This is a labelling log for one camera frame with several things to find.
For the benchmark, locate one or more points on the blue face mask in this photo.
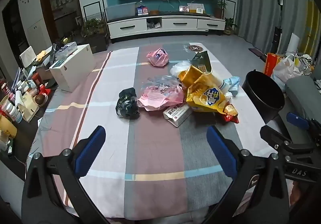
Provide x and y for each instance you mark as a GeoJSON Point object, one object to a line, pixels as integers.
{"type": "Point", "coordinates": [233, 84]}

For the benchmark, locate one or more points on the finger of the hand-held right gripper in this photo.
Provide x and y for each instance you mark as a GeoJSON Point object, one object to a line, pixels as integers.
{"type": "Point", "coordinates": [274, 137]}
{"type": "Point", "coordinates": [297, 119]}

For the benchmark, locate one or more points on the grey rectangular panel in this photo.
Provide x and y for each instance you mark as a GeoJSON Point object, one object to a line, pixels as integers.
{"type": "Point", "coordinates": [120, 11]}

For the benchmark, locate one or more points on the small potted plant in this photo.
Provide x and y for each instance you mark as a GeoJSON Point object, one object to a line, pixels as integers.
{"type": "Point", "coordinates": [229, 27]}

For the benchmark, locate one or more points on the green snack packet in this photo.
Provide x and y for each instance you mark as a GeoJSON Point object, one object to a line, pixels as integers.
{"type": "Point", "coordinates": [202, 59]}

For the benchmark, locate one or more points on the red gold candy wrapper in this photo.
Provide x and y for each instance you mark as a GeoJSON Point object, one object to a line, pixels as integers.
{"type": "Point", "coordinates": [230, 113]}

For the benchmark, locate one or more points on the white blue-print carton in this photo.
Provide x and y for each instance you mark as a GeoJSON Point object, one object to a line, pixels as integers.
{"type": "Point", "coordinates": [224, 86]}

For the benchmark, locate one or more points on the black upright vacuum cleaner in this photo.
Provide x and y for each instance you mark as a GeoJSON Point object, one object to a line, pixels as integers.
{"type": "Point", "coordinates": [278, 35]}

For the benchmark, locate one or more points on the white television cabinet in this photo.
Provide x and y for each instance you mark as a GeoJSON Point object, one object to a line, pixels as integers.
{"type": "Point", "coordinates": [173, 23]}

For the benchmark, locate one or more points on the small pink plastic bag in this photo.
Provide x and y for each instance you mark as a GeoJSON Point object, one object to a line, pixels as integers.
{"type": "Point", "coordinates": [158, 57]}

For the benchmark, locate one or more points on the white storage box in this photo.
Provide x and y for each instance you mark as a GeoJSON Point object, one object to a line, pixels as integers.
{"type": "Point", "coordinates": [72, 69]}

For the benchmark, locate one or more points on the grey sofa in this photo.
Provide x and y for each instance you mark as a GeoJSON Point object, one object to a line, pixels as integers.
{"type": "Point", "coordinates": [303, 91]}

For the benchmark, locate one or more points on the black plastic bag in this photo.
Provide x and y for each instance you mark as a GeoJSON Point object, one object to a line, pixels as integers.
{"type": "Point", "coordinates": [127, 104]}

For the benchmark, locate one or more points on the white desk calendar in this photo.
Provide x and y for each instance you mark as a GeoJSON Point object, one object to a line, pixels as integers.
{"type": "Point", "coordinates": [195, 8]}

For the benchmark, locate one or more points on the blue red small box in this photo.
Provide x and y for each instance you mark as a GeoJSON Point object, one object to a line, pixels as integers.
{"type": "Point", "coordinates": [142, 10]}

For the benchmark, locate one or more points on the orange shopping bag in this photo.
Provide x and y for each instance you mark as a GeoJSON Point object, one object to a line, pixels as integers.
{"type": "Point", "coordinates": [270, 63]}

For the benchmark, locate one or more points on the white upright panel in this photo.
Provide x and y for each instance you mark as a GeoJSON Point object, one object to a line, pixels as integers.
{"type": "Point", "coordinates": [294, 43]}

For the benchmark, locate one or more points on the clear plastic wrap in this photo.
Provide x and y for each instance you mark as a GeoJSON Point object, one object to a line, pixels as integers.
{"type": "Point", "coordinates": [163, 80]}

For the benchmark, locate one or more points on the black trash bin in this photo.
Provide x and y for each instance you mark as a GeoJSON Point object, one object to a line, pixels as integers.
{"type": "Point", "coordinates": [260, 98]}

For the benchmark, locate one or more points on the gold foil snack bag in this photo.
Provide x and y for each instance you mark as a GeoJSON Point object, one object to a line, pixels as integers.
{"type": "Point", "coordinates": [191, 74]}

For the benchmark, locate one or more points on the yellow chip bag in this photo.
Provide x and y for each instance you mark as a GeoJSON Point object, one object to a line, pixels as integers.
{"type": "Point", "coordinates": [208, 99]}

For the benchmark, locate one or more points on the tall potted plant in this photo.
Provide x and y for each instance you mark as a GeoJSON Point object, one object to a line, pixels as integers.
{"type": "Point", "coordinates": [218, 6]}

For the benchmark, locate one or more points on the plants in dark planter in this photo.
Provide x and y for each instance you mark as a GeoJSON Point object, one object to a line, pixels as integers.
{"type": "Point", "coordinates": [96, 33]}

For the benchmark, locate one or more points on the white plastic shopping bag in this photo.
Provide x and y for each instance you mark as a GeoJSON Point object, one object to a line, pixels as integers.
{"type": "Point", "coordinates": [286, 69]}

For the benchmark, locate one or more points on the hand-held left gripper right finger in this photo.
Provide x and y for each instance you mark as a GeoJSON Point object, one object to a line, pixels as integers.
{"type": "Point", "coordinates": [219, 145]}

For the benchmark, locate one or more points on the pile of clothes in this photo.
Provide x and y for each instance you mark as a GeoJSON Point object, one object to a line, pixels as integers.
{"type": "Point", "coordinates": [304, 62]}

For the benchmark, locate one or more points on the clutter of bottles and boxes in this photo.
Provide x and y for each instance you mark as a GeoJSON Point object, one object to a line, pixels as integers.
{"type": "Point", "coordinates": [17, 108]}

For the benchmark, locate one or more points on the white medicine box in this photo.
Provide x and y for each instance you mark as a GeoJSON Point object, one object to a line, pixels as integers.
{"type": "Point", "coordinates": [176, 114]}

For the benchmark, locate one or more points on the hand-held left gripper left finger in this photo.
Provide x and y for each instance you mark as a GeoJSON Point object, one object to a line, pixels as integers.
{"type": "Point", "coordinates": [94, 143]}

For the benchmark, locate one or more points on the dark red doormat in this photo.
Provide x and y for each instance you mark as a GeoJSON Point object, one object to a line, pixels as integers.
{"type": "Point", "coordinates": [257, 52]}

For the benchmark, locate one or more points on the pink photo frame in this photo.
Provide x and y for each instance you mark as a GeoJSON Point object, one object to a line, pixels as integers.
{"type": "Point", "coordinates": [183, 8]}

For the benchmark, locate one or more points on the clear plastic container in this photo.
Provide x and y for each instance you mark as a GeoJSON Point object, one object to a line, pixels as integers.
{"type": "Point", "coordinates": [66, 50]}

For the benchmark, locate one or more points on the large pink plastic bag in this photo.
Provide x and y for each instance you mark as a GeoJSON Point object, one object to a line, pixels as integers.
{"type": "Point", "coordinates": [160, 97]}

